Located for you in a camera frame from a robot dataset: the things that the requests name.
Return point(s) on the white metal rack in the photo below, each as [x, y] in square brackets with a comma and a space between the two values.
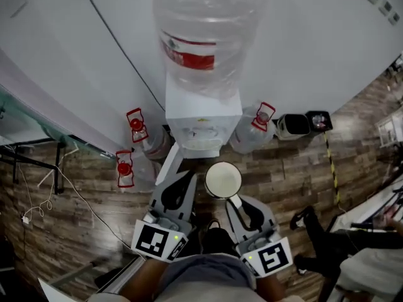
[388, 131]

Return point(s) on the white mesh panel rack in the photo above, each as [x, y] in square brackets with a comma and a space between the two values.
[126, 272]

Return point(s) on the large clear water bottle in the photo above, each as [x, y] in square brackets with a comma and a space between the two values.
[207, 27]

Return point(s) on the black frame white table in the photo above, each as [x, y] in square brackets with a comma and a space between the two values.
[378, 200]

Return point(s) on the yellow black hazard tape strip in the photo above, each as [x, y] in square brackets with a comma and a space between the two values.
[331, 164]

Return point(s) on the white dispenser door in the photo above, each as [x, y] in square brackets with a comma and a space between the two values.
[168, 165]

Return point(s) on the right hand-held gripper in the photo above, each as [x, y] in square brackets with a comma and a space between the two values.
[270, 256]

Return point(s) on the person's left forearm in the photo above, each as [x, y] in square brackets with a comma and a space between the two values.
[145, 278]

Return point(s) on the white charger plug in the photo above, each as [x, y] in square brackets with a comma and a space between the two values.
[25, 220]

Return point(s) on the white slotted drip tray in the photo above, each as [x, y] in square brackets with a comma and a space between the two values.
[203, 143]

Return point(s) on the white trash bin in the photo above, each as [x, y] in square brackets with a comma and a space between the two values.
[292, 126]

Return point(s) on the person's right forearm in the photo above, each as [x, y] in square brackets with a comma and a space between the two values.
[269, 289]

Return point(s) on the person's light shirt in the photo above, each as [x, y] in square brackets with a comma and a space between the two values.
[204, 294]

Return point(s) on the white cup black rim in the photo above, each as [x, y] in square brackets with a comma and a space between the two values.
[222, 181]

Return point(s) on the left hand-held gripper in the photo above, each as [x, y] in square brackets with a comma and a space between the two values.
[154, 241]

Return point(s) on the frosted glass partition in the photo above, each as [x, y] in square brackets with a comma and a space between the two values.
[47, 121]

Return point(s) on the clear water jug red cap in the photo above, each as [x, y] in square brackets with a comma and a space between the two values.
[141, 171]
[248, 137]
[154, 143]

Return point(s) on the white water dispenser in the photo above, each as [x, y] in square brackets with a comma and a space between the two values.
[201, 109]

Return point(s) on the black trash bin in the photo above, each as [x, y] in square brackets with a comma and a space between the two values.
[319, 121]

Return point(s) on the black metal frame table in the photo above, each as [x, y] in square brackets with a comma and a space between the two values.
[57, 168]

